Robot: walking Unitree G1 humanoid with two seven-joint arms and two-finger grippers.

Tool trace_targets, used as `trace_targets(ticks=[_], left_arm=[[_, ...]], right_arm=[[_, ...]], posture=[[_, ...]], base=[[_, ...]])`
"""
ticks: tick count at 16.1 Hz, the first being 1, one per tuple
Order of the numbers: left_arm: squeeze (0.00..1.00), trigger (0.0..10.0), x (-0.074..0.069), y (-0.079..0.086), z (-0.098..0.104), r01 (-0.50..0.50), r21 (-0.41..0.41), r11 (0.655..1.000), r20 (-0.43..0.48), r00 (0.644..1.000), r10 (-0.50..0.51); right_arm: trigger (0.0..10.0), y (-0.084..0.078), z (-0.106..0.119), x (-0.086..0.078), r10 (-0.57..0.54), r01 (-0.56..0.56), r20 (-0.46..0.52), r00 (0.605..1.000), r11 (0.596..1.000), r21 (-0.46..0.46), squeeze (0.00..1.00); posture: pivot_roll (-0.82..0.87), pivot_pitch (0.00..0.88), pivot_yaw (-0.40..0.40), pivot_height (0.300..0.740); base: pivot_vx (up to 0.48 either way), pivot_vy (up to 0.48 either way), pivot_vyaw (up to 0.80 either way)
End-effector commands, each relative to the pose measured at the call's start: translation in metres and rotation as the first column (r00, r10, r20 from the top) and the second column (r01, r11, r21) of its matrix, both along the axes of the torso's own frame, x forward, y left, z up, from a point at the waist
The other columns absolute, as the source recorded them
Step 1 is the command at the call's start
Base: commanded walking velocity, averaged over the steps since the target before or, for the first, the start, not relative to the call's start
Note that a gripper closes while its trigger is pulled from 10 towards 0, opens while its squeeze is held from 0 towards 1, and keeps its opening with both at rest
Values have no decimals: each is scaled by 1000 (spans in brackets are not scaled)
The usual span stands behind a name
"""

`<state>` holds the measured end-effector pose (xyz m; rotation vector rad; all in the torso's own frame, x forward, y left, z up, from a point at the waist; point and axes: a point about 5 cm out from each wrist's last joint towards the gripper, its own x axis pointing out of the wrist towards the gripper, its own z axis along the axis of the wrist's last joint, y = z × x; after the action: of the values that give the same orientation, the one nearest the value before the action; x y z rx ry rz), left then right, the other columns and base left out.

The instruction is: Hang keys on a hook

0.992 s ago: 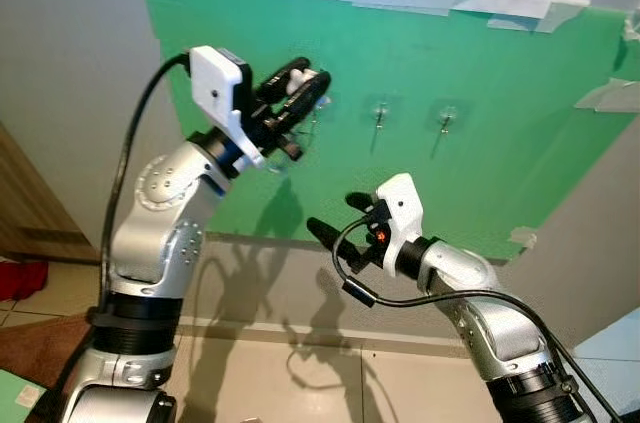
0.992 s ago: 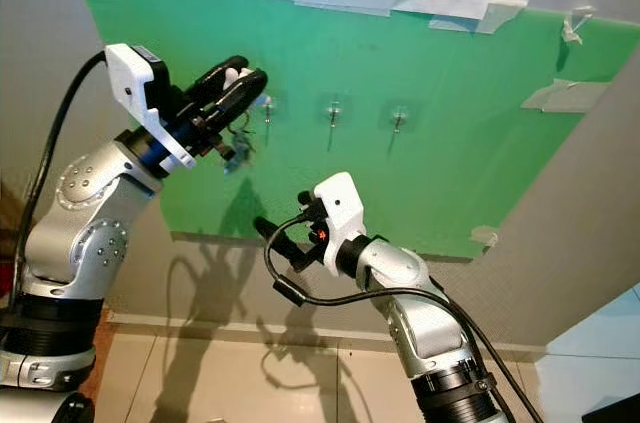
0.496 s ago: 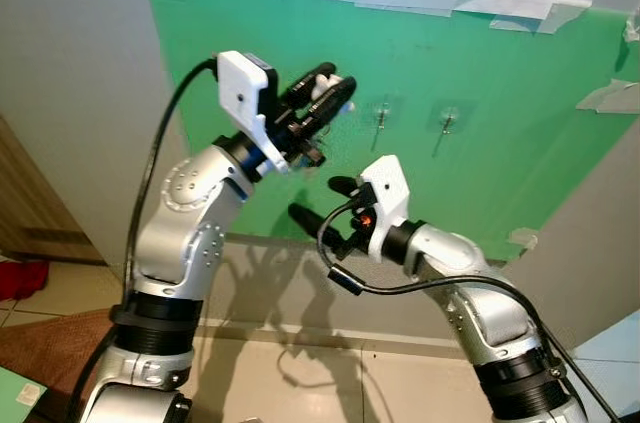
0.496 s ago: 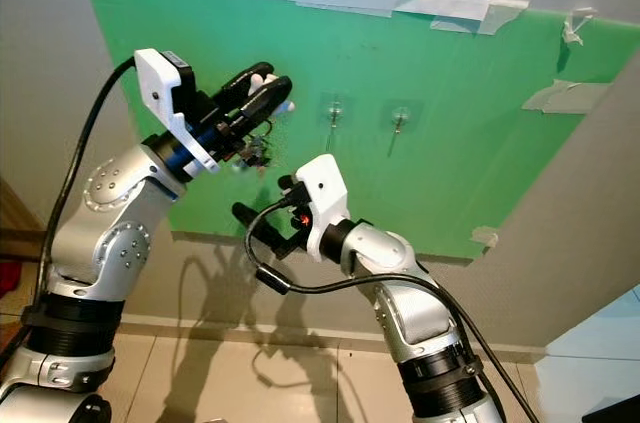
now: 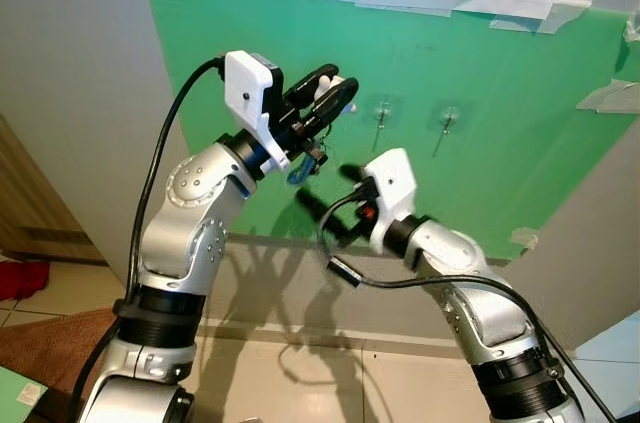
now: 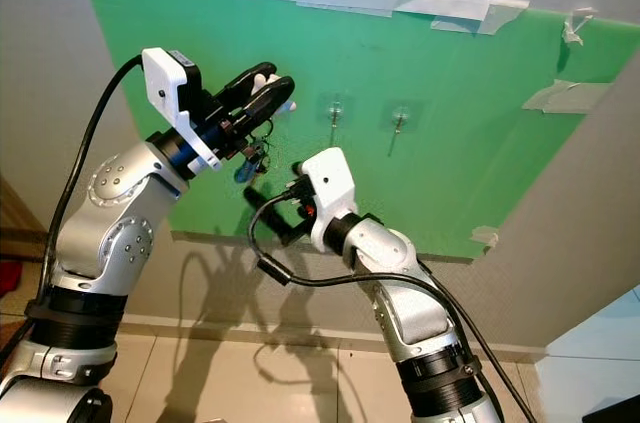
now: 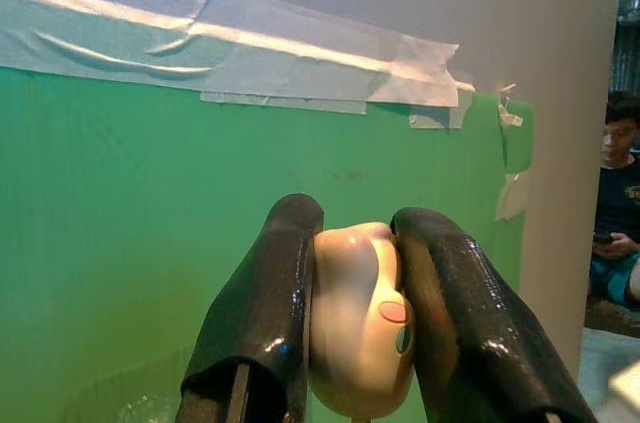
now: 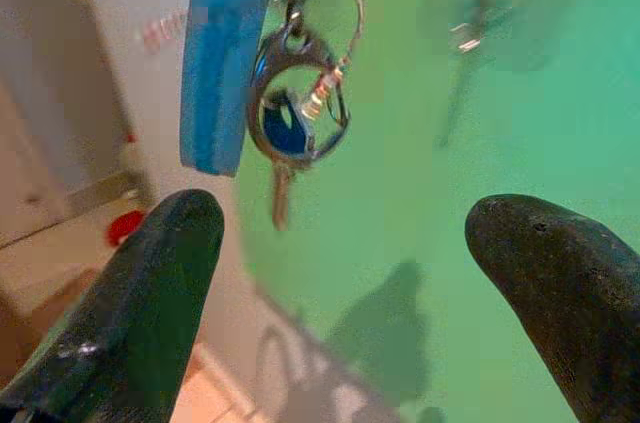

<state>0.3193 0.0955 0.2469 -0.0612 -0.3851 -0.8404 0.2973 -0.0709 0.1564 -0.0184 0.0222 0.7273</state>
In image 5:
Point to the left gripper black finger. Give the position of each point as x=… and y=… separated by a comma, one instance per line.
x=322, y=121
x=305, y=86

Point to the green wall board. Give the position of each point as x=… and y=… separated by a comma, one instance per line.
x=500, y=163

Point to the crumpled clear tape piece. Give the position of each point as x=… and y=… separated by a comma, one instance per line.
x=632, y=28

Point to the wide whitish tape piece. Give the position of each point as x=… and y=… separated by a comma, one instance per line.
x=612, y=96

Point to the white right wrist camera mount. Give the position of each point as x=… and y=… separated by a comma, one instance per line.
x=392, y=188

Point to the clear adhesive metal hook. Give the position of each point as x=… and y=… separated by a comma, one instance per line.
x=450, y=121
x=381, y=113

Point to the small clear tape piece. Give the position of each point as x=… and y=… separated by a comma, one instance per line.
x=523, y=238

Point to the red cloth item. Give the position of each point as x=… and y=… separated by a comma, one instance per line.
x=22, y=280

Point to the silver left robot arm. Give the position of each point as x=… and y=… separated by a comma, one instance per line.
x=185, y=213

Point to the brown wooden door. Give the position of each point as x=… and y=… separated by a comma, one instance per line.
x=40, y=203

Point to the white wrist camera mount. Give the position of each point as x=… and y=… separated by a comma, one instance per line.
x=248, y=93
x=392, y=188

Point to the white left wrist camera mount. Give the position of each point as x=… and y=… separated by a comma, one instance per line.
x=248, y=93

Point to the brown floor rug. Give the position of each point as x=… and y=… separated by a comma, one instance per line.
x=60, y=348

